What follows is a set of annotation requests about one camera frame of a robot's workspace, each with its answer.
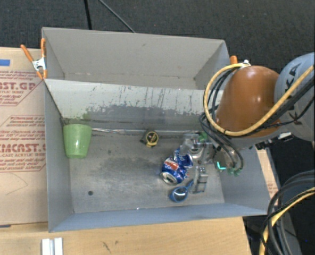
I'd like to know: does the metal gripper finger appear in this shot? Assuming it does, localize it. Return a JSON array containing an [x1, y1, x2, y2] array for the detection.
[[192, 166, 209, 194], [180, 133, 214, 162]]

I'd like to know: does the blue measuring scoop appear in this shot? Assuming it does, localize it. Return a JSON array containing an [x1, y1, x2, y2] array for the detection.
[[169, 179, 194, 203]]

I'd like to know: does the crushed blue soda can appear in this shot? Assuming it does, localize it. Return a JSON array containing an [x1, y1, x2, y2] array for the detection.
[[160, 147, 194, 185]]

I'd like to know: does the yellow and black tape measure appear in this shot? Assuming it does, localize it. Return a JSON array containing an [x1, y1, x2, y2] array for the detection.
[[139, 130, 159, 148]]

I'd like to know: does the grey metal bin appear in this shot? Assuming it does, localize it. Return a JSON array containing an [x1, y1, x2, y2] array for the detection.
[[41, 27, 271, 233]]

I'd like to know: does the green plastic cup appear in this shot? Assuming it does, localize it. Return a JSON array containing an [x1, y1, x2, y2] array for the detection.
[[62, 123, 93, 159]]

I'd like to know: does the brown cardboard board red print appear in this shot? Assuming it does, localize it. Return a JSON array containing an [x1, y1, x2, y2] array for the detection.
[[0, 46, 280, 230]]

